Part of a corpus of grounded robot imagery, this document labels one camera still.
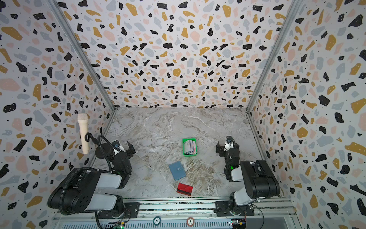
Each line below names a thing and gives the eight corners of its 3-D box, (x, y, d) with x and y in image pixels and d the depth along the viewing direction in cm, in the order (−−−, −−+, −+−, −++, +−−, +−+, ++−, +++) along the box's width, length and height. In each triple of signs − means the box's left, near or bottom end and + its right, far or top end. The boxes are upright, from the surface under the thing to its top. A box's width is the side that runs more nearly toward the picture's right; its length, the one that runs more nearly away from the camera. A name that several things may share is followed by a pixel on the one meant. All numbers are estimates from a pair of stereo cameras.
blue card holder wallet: (175, 181, 86) (174, 180, 84) (168, 166, 92) (168, 165, 90) (186, 175, 88) (186, 174, 86) (179, 161, 94) (179, 159, 92)
